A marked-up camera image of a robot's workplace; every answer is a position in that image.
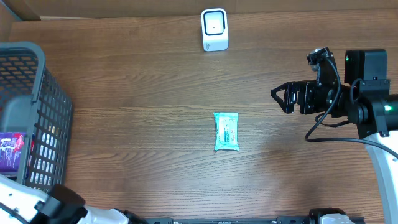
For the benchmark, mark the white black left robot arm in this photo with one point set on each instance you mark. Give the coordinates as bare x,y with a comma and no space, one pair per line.
23,204

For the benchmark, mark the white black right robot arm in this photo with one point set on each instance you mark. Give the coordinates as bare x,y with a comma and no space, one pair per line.
363,97

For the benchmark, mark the teal wet wipes pack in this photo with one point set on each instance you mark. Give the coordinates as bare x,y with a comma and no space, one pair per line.
226,125

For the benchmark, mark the dark grey plastic basket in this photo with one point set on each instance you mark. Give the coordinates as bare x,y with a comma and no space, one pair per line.
32,102

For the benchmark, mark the purple sanitary pad pack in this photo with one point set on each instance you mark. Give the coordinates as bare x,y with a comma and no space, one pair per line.
11,149

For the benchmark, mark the white barcode scanner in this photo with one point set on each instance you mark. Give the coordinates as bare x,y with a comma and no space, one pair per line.
214,29

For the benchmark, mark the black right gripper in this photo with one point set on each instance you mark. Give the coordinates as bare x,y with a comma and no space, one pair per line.
303,88

